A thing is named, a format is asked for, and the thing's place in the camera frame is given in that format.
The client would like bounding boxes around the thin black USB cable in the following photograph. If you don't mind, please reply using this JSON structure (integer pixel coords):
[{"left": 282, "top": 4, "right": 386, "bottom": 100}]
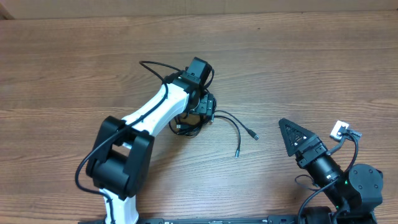
[{"left": 169, "top": 114, "right": 243, "bottom": 159}]

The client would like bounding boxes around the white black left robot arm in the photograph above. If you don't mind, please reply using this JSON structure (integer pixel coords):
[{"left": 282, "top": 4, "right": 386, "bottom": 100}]
[{"left": 77, "top": 57, "right": 215, "bottom": 223}]

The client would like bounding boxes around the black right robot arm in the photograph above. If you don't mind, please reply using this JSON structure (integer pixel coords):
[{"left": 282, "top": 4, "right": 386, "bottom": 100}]
[{"left": 279, "top": 118, "right": 383, "bottom": 223}]

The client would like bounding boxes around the black right camera cable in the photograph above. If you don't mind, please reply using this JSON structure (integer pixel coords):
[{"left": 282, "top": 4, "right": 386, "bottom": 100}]
[{"left": 294, "top": 132, "right": 363, "bottom": 224}]

